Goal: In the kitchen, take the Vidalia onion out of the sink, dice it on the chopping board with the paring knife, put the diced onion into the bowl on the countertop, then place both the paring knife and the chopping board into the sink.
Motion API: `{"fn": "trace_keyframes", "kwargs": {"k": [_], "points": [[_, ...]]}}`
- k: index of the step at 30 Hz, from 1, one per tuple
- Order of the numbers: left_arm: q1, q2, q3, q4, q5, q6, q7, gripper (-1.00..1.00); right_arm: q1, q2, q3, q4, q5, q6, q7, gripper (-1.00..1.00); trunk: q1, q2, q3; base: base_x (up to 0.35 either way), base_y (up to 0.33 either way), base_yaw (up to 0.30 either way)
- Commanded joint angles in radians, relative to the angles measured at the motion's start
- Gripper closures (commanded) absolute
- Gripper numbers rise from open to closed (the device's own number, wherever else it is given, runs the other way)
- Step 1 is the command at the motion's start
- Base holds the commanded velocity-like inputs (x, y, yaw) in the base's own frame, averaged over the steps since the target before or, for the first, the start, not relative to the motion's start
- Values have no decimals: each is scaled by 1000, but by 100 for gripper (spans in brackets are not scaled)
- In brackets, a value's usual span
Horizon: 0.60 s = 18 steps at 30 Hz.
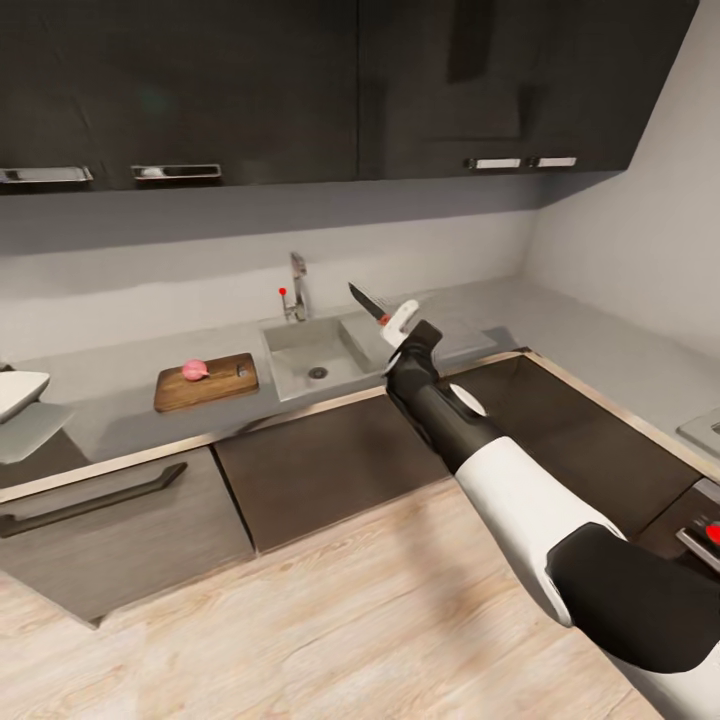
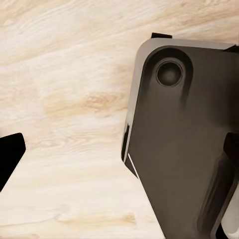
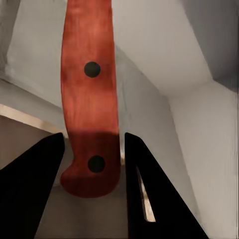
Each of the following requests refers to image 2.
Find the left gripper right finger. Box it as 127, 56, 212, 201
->
223, 132, 239, 172

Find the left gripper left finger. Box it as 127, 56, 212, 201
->
0, 132, 26, 192

